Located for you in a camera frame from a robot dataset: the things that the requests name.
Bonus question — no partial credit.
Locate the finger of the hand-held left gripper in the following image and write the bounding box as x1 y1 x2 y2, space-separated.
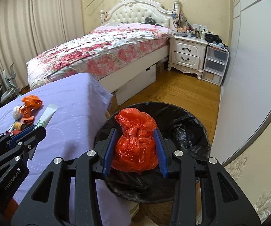
0 126 47 156
0 142 38 170

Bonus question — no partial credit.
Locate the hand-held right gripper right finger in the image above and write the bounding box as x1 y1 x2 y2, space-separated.
153 128 262 226

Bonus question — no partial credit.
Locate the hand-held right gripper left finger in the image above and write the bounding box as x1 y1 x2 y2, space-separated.
11 128 118 226

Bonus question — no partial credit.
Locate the white teal toothpaste tube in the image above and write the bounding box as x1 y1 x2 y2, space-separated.
35 104 57 129

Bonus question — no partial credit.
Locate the trash bin with black liner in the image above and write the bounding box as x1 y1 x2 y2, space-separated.
94 101 212 204

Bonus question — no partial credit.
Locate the orange white wrapper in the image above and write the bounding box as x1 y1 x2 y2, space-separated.
18 107 36 124

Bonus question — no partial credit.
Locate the crumpled white tissue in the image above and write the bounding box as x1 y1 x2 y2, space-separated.
13 106 23 119

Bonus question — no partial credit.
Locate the orange cloth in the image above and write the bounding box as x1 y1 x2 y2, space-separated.
8 198 19 217

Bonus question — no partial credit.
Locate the purple tablecloth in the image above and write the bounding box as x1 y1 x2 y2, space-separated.
0 73 139 226

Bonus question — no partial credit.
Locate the grey green desk chair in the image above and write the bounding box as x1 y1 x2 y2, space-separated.
0 62 21 104

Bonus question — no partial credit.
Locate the white cardboard box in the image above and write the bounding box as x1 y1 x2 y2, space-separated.
114 63 157 106

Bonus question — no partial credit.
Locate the floral blanket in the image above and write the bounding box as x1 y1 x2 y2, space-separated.
27 27 171 85

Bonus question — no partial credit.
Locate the clear plastic drawer unit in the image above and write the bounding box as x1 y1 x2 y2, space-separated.
201 45 230 86

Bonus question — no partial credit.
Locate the white nightstand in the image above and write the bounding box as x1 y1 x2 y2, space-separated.
167 34 208 80

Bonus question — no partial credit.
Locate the beige curtain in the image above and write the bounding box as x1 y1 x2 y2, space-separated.
0 0 85 90

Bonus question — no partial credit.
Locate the white wardrobe door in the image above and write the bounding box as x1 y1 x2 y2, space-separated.
219 0 271 167

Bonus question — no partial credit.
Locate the dark clothes pile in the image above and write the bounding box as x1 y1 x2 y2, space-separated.
205 33 230 51

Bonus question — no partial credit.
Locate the cluster of small bottles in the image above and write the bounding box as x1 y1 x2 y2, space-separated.
177 16 208 39

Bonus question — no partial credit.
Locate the white tufted bed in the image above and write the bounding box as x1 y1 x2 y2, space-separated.
26 0 180 99

